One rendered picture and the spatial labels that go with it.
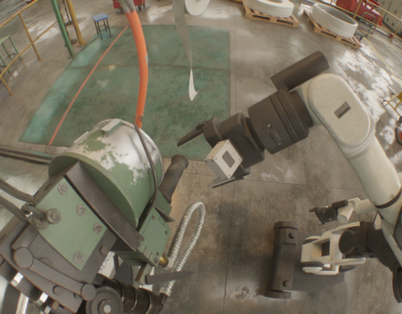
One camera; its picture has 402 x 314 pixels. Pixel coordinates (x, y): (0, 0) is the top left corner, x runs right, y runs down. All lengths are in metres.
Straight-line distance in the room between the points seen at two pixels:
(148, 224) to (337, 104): 0.31
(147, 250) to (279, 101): 0.29
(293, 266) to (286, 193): 0.68
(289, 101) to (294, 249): 1.39
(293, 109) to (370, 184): 0.18
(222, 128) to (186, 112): 1.90
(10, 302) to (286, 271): 1.50
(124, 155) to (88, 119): 2.23
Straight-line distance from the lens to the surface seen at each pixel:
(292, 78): 0.33
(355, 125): 0.31
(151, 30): 4.02
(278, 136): 0.31
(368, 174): 0.37
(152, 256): 0.32
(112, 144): 0.27
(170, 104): 2.32
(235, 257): 1.67
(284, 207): 1.88
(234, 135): 0.33
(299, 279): 1.66
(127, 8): 0.26
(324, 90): 0.30
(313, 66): 0.34
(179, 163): 0.46
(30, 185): 0.55
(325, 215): 1.26
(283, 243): 1.59
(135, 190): 0.26
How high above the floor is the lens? 1.64
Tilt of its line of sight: 59 degrees down
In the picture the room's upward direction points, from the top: 4 degrees clockwise
